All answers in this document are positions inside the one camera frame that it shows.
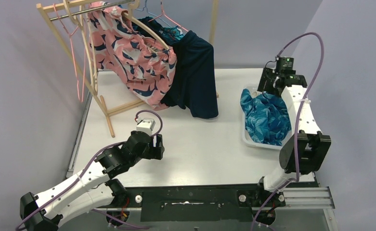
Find navy blue shorts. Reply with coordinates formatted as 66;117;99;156
140;16;219;119

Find wooden clothes rack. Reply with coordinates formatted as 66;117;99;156
36;0;220;138

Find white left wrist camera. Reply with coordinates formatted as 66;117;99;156
136;118;156;136

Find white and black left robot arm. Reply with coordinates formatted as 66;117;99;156
16;131;165;231

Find white plastic basket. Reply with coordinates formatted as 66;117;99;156
241;83;295;151

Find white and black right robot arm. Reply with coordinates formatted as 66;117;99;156
254;57;331;205

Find wooden hanger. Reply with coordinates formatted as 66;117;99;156
122;0;169;50
63;0;98;96

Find pink floral shorts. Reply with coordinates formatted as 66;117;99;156
88;1;177;110

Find wooden hanger front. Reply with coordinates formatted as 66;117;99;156
63;0;98;96

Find blue shark print shorts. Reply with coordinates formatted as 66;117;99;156
240;89;293;147

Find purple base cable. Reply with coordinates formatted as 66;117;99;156
90;208;150;231

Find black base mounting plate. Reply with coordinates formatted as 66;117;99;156
112;183;271;222

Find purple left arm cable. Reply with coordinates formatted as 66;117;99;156
15;109;164;231

